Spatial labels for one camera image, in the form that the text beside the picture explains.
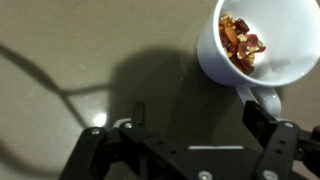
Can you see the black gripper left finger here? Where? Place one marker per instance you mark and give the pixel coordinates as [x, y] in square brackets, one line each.
[97, 149]

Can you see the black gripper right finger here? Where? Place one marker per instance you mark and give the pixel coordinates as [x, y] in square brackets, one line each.
[278, 139]

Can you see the white ceramic mug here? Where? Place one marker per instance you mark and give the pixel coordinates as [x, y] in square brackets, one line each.
[290, 31]

